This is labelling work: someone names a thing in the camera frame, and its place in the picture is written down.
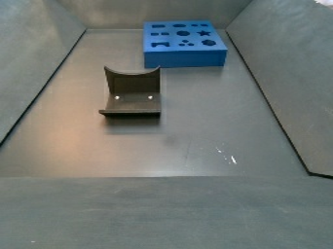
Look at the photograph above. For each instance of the black curved plastic holder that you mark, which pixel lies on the black curved plastic holder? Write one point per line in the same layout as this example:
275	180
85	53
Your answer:
136	93

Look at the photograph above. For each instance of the blue shape sorter block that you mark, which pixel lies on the blue shape sorter block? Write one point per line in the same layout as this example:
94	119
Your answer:
182	43

